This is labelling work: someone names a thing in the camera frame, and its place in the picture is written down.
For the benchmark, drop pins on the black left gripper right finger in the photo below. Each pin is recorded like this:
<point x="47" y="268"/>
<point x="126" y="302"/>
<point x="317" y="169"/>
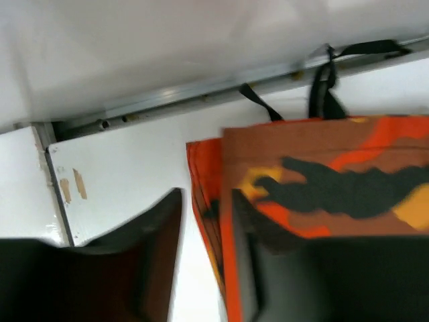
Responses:
<point x="283" y="277"/>

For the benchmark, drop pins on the aluminium back rail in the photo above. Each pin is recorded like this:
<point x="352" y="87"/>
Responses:
<point x="173" y="99"/>

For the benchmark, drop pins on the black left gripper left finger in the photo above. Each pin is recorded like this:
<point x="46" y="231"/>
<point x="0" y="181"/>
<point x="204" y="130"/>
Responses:
<point x="124" y="275"/>

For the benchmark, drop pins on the orange camouflage trousers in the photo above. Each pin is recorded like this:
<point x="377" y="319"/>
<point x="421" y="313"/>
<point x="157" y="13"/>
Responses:
<point x="327" y="176"/>

